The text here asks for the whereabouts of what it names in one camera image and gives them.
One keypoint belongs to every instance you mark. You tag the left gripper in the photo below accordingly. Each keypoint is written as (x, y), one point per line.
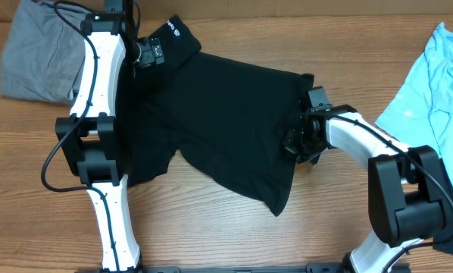
(153, 55)

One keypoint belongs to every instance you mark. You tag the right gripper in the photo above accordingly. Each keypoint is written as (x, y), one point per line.
(292, 141)

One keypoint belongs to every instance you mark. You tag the black t-shirt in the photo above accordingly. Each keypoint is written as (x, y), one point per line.
(227, 118)

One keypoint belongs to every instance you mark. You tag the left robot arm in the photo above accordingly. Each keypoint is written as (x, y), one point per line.
(92, 146)

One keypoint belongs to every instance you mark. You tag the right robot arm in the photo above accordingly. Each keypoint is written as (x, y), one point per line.
(408, 206)

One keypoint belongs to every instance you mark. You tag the folded grey trousers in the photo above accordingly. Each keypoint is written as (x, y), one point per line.
(43, 57)

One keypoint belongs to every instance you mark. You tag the light blue t-shirt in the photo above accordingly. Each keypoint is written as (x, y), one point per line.
(422, 111)

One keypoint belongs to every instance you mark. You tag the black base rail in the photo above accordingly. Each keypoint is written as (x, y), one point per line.
(241, 269)

